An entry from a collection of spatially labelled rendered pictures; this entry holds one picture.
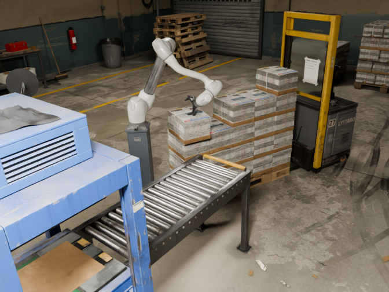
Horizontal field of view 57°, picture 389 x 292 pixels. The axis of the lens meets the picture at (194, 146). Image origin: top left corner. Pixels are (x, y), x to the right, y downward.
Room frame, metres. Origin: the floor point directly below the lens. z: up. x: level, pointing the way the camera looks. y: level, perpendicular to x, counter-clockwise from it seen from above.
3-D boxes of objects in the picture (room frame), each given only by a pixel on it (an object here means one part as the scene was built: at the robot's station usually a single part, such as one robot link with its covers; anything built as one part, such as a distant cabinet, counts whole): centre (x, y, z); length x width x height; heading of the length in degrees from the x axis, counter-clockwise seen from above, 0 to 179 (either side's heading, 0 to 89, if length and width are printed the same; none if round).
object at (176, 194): (2.28, 0.14, 0.77); 0.47 x 0.05 x 0.05; 51
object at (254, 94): (3.81, -0.69, 1.06); 0.37 x 0.28 x 0.01; 31
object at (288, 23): (4.46, -1.16, 0.97); 0.09 x 0.09 x 1.75; 30
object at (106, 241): (1.78, 0.55, 0.77); 0.47 x 0.05 x 0.05; 51
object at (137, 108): (3.16, 0.52, 1.17); 0.18 x 0.16 x 0.22; 166
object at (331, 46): (3.89, -1.49, 0.97); 0.09 x 0.09 x 1.75; 30
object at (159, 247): (2.08, -0.02, 0.74); 1.34 x 0.05 x 0.12; 141
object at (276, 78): (3.96, -0.95, 0.65); 0.39 x 0.30 x 1.29; 30
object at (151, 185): (2.39, 0.37, 0.74); 1.34 x 0.05 x 0.12; 141
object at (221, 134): (3.60, -0.31, 0.42); 1.17 x 0.39 x 0.83; 120
